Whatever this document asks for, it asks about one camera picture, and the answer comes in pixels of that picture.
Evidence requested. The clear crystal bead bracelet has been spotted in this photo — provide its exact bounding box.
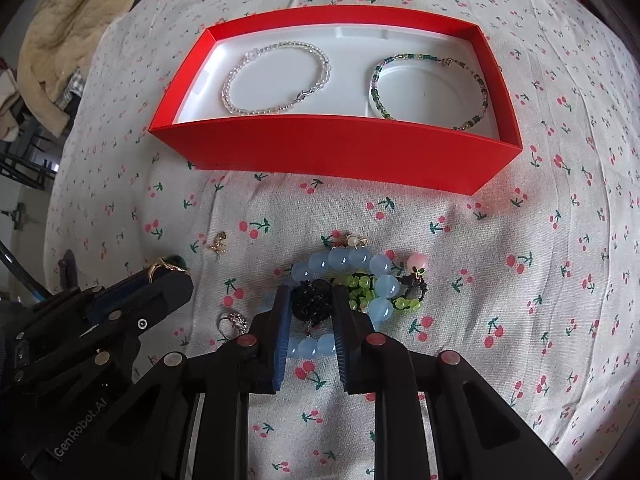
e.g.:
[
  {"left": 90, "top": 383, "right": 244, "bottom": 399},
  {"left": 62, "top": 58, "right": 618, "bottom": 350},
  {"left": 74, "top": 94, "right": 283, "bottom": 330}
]
[{"left": 220, "top": 40, "right": 333, "bottom": 117}]

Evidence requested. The green multicolour bead bracelet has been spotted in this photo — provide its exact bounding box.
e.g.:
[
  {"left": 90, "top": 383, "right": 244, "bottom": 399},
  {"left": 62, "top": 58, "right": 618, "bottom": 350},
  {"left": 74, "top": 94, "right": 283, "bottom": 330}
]
[{"left": 369, "top": 51, "right": 490, "bottom": 132}]

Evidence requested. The light blue bead bracelet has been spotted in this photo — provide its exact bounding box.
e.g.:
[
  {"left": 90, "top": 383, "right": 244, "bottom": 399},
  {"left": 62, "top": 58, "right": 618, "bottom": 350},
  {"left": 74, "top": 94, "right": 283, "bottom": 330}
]
[{"left": 271, "top": 246, "right": 402, "bottom": 360}]

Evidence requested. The cherry print bed sheet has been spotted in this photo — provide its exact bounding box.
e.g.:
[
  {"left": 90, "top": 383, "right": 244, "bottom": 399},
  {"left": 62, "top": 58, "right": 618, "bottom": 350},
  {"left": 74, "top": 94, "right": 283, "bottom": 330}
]
[{"left": 44, "top": 0, "right": 639, "bottom": 479}]

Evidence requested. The small gold earring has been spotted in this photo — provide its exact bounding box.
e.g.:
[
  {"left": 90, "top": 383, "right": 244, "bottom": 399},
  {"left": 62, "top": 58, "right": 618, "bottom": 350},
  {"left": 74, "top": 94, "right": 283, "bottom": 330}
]
[{"left": 208, "top": 231, "right": 228, "bottom": 255}]

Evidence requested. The gold ring cluster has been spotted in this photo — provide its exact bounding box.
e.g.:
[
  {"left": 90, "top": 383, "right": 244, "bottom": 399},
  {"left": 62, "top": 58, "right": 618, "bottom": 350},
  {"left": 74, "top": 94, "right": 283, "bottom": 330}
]
[{"left": 146, "top": 255, "right": 190, "bottom": 284}]

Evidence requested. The green bead black cord bracelet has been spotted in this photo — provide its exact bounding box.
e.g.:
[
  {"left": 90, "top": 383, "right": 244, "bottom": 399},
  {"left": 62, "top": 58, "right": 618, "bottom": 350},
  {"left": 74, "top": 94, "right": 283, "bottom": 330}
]
[{"left": 332, "top": 252, "right": 431, "bottom": 312}]

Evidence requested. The red jewelry box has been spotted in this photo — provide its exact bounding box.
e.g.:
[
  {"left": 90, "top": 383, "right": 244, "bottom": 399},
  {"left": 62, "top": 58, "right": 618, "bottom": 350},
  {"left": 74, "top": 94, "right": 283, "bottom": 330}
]
[{"left": 150, "top": 6, "right": 523, "bottom": 195}]

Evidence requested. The beige fleece blanket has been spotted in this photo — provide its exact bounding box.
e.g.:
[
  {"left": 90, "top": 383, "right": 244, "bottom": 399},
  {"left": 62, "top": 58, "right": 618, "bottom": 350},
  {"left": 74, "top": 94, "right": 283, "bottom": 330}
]
[{"left": 17, "top": 0, "right": 134, "bottom": 136}]

